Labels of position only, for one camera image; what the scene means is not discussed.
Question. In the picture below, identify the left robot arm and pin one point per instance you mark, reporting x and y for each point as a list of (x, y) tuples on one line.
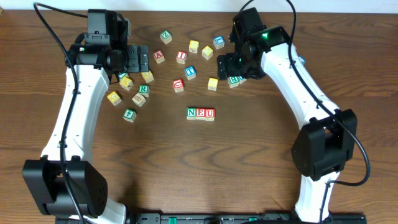
[(63, 182)]

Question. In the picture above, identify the yellow letter O block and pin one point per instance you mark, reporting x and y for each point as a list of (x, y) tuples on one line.
[(147, 76)]

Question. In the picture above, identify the yellow letter K block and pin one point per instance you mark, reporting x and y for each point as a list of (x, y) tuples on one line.
[(126, 83)]

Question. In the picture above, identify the yellow letter G block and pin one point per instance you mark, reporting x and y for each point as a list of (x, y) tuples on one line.
[(114, 98)]

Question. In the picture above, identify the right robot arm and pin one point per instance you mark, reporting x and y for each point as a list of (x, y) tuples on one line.
[(323, 145)]

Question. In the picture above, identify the blue number 2 block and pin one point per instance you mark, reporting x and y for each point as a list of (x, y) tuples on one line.
[(302, 60)]

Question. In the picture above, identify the red letter U block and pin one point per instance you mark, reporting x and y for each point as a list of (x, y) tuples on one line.
[(178, 85)]

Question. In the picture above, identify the yellow block back row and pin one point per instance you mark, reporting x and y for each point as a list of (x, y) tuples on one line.
[(193, 46)]

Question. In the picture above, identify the red letter E block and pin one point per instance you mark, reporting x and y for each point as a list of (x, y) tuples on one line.
[(200, 113)]

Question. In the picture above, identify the yellow block with animal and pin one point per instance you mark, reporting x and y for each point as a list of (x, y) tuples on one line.
[(207, 52)]

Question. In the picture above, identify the green letter V block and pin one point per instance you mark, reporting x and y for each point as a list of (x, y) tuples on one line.
[(122, 75)]

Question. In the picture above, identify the green letter R block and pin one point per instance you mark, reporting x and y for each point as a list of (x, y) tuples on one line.
[(144, 90)]

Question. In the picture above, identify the red letter A block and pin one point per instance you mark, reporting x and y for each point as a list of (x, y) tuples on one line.
[(159, 56)]

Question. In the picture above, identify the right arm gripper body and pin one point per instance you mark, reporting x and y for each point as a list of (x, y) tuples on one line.
[(222, 66)]

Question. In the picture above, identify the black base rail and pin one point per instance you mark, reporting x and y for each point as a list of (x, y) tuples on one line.
[(269, 217)]

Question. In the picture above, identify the green letter B block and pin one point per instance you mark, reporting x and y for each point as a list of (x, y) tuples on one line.
[(233, 82)]

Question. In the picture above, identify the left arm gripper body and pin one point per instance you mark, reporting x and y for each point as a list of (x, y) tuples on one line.
[(138, 59)]

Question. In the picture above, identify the blue letter T block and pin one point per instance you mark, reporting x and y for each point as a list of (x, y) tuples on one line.
[(190, 72)]

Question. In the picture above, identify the green letter N block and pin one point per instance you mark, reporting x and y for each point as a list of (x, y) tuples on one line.
[(191, 113)]

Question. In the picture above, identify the red letter I block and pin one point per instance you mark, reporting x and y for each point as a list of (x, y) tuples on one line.
[(181, 57)]

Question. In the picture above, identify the pineapple B wooden block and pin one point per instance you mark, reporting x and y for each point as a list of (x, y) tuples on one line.
[(138, 99)]

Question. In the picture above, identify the yellow letter S block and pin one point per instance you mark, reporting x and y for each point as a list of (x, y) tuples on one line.
[(213, 84)]

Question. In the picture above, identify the green letter Z block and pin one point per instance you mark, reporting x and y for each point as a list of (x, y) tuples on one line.
[(166, 37)]

